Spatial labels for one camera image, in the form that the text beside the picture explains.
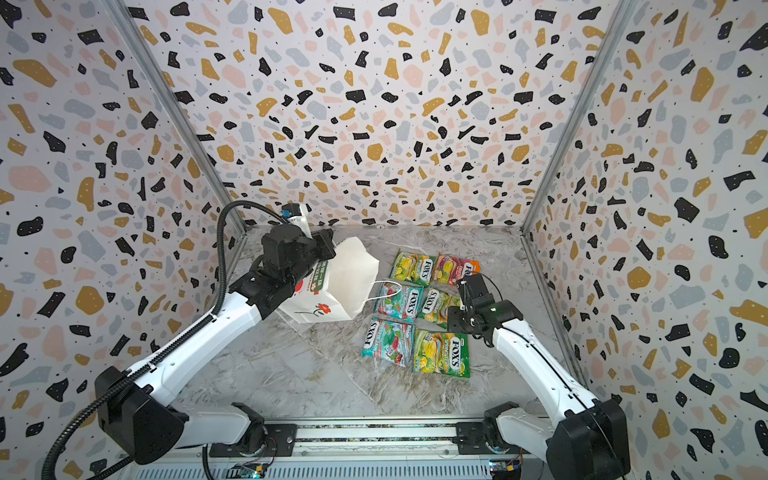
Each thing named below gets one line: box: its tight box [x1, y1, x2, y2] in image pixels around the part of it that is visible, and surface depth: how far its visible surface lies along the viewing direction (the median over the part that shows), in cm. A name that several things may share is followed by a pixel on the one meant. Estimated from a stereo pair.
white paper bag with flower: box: [278, 236, 380, 323], surface depth 83 cm
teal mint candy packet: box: [372, 281, 423, 323], surface depth 99 cm
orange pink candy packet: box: [433, 255, 481, 286], surface depth 108 cm
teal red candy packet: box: [361, 317, 416, 367], surface depth 90 cm
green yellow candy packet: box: [389, 250, 436, 288], surface depth 108 cm
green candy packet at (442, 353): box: [413, 328, 471, 378], surface depth 88 cm
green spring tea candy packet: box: [417, 287, 461, 327], surface depth 99 cm
